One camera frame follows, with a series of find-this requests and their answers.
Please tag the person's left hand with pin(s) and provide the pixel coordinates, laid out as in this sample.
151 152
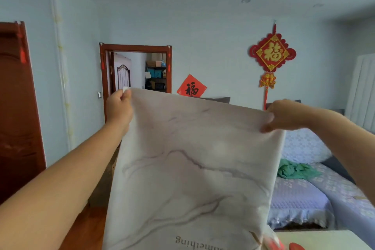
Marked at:
120 110

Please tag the person's right hand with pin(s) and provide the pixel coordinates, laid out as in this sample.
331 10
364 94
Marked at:
288 115

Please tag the plain white tablecloth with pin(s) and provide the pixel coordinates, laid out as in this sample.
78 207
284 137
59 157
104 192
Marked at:
190 170

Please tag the person's right forearm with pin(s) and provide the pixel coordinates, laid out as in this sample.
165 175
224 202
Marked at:
348 141

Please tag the person's left forearm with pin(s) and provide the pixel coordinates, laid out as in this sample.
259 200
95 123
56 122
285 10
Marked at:
58 188

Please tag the grey pillow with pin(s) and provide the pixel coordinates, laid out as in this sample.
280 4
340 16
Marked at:
338 167
216 100
296 101

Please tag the brown panelled inner door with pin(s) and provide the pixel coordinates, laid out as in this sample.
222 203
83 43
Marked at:
123 74

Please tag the cluttered storage shelf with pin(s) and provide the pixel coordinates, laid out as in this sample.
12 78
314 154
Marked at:
155 74

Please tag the green blanket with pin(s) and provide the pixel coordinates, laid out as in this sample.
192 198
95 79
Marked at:
296 170

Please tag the red gold knot decoration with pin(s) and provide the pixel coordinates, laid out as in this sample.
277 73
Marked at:
272 53

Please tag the red diamond paper poster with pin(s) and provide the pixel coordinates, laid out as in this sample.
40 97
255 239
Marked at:
192 87

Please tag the olive brown perforated box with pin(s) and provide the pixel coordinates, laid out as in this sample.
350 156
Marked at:
101 188

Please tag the purple quilted sofa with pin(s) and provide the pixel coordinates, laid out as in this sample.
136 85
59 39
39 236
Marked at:
304 200

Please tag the dark brown wooden door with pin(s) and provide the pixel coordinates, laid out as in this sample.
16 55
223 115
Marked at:
17 112

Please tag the round ceiling downlight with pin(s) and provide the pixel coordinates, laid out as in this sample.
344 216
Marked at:
318 5
245 1

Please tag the cream marble table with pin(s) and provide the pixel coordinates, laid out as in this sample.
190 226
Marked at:
322 241

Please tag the white wall switch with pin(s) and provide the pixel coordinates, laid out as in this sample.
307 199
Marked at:
99 94

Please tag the red brown doorway frame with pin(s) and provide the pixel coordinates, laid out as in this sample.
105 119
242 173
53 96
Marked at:
134 47

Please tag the white wall radiator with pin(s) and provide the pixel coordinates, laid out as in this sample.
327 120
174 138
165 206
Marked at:
361 94

